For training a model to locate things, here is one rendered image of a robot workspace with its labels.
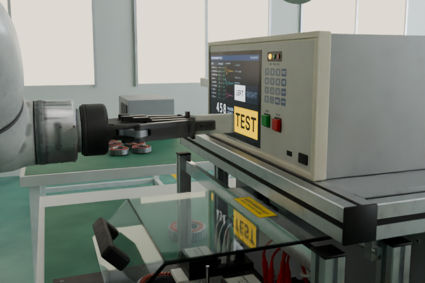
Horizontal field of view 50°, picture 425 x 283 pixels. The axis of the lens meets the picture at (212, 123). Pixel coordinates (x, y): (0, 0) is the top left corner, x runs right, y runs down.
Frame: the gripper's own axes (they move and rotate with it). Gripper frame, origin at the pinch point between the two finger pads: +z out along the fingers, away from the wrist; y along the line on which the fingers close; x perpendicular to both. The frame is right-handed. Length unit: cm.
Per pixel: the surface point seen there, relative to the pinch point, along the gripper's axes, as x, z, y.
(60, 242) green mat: -43, -23, -68
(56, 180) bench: -47, -23, -153
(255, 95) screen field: 3.8, 9.6, -4.8
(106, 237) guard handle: -11.8, -18.2, 11.7
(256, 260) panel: -39, 22, -28
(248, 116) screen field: -0.1, 9.6, -7.4
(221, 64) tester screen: 9.0, 9.6, -21.4
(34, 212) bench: -62, -34, -157
